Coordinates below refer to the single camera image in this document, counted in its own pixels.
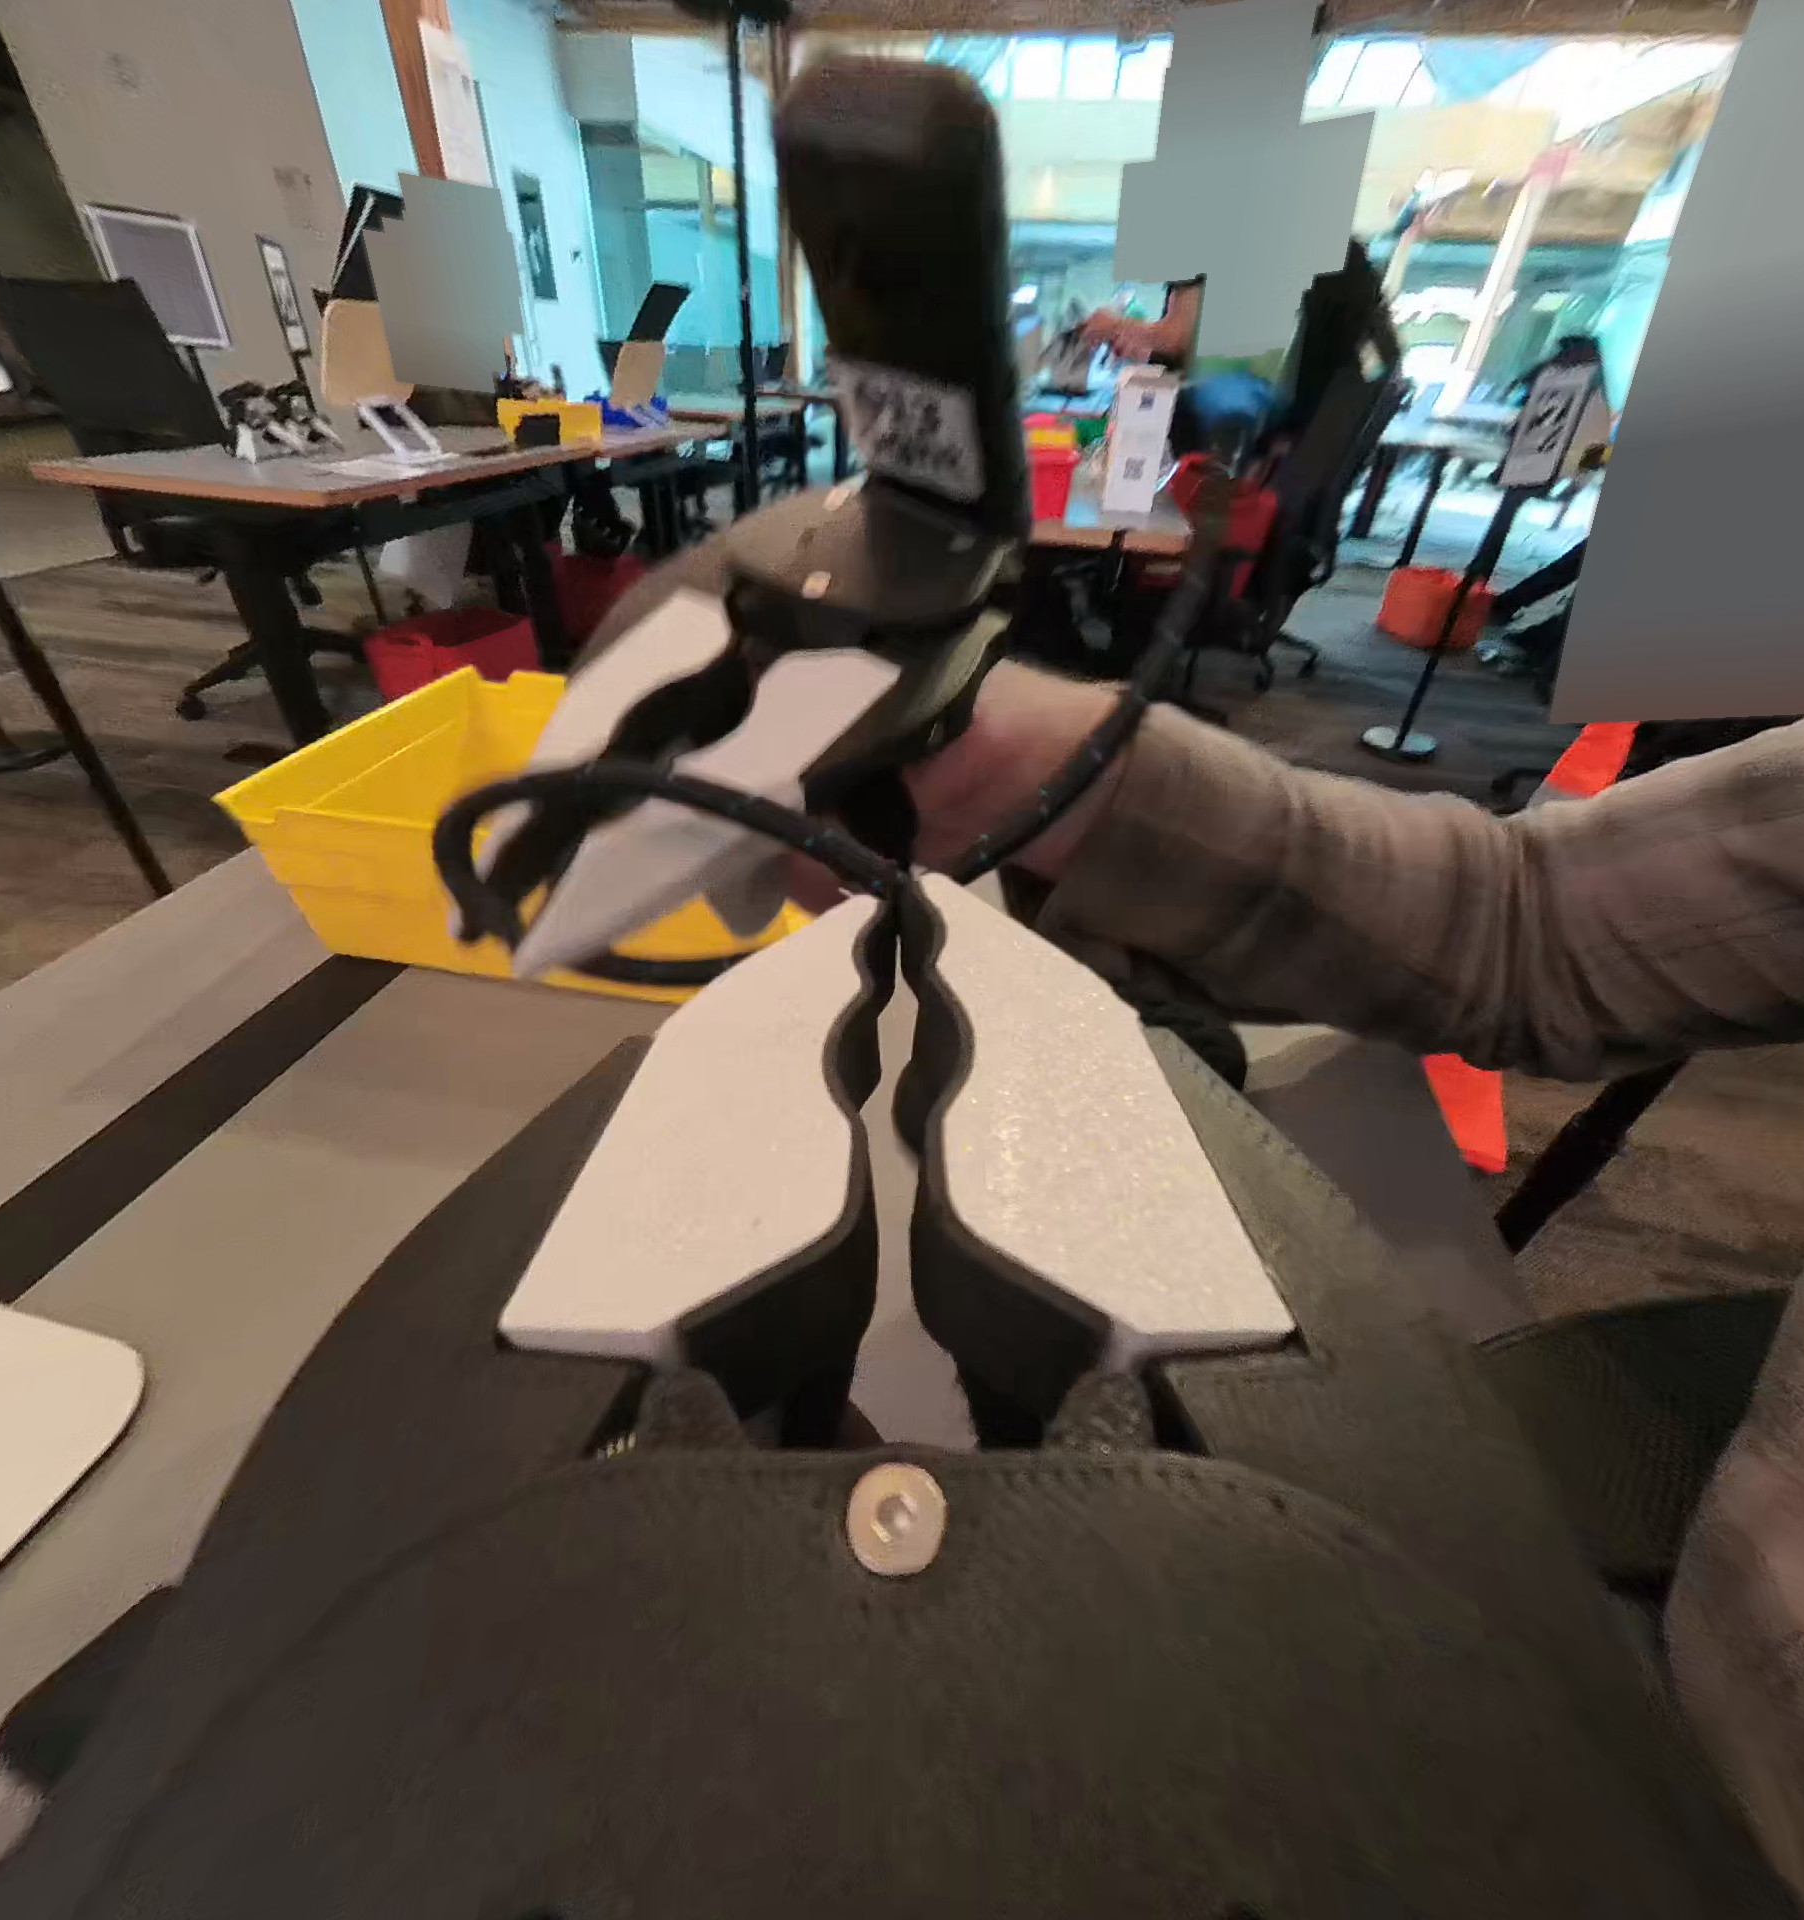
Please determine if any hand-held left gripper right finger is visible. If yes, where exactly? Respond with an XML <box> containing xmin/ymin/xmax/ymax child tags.
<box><xmin>900</xmin><ymin>877</ymin><xmax>1301</xmax><ymax>1450</ymax></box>

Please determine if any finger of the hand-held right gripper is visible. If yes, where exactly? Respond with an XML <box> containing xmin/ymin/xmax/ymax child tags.
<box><xmin>508</xmin><ymin>644</ymin><xmax>905</xmax><ymax>980</ymax></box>
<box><xmin>468</xmin><ymin>588</ymin><xmax>735</xmax><ymax>906</ymax></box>

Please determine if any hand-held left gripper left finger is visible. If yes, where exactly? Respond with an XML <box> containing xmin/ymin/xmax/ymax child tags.
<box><xmin>497</xmin><ymin>893</ymin><xmax>905</xmax><ymax>1450</ymax></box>

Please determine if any black braided hdmi cable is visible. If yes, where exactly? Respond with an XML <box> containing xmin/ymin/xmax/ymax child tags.
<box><xmin>433</xmin><ymin>450</ymin><xmax>1240</xmax><ymax>950</ymax></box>

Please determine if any person's right forearm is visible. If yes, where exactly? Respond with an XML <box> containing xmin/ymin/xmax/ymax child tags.
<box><xmin>1036</xmin><ymin>696</ymin><xmax>1804</xmax><ymax>1084</ymax></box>

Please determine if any person's right hand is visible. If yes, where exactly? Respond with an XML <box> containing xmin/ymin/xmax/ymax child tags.
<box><xmin>901</xmin><ymin>661</ymin><xmax>1142</xmax><ymax>887</ymax></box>

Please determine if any red storage bin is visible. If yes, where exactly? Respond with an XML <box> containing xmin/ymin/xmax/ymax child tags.
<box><xmin>547</xmin><ymin>547</ymin><xmax>648</xmax><ymax>646</ymax></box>
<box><xmin>362</xmin><ymin>606</ymin><xmax>544</xmax><ymax>703</ymax></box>

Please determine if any white printed sign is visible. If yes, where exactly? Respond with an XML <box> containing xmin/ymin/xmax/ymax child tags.
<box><xmin>1101</xmin><ymin>364</ymin><xmax>1184</xmax><ymax>522</ymax></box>

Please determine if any yellow plastic bin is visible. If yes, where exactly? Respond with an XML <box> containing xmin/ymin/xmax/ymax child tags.
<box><xmin>211</xmin><ymin>665</ymin><xmax>815</xmax><ymax>1003</ymax></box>

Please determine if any wooden-edged desk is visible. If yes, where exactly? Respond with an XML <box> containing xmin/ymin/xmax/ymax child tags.
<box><xmin>1022</xmin><ymin>485</ymin><xmax>1294</xmax><ymax>678</ymax></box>

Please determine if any long grey desk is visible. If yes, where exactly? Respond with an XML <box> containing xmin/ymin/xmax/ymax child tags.
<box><xmin>29</xmin><ymin>419</ymin><xmax>734</xmax><ymax>752</ymax></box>

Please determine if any white paper notice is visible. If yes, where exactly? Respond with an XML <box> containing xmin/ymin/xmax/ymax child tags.
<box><xmin>421</xmin><ymin>23</ymin><xmax>497</xmax><ymax>189</ymax></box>

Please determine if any black office chair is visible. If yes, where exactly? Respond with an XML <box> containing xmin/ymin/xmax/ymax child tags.
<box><xmin>0</xmin><ymin>273</ymin><xmax>371</xmax><ymax>724</ymax></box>
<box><xmin>1186</xmin><ymin>247</ymin><xmax>1417</xmax><ymax>693</ymax></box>

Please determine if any small framed picture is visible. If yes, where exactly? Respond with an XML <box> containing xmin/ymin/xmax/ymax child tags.
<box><xmin>254</xmin><ymin>234</ymin><xmax>312</xmax><ymax>358</ymax></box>

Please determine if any black mouse pad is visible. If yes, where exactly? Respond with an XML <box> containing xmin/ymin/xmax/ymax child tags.
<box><xmin>1472</xmin><ymin>1286</ymin><xmax>1792</xmax><ymax>1583</ymax></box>

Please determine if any grey framed picture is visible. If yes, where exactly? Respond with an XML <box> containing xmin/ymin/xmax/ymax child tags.
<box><xmin>81</xmin><ymin>201</ymin><xmax>232</xmax><ymax>351</ymax></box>

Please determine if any orange traffic cone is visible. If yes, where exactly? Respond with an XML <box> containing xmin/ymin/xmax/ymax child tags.
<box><xmin>1419</xmin><ymin>719</ymin><xmax>1642</xmax><ymax>1173</ymax></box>

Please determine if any orange bin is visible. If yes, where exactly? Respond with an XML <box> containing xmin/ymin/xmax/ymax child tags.
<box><xmin>1374</xmin><ymin>566</ymin><xmax>1498</xmax><ymax>656</ymax></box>

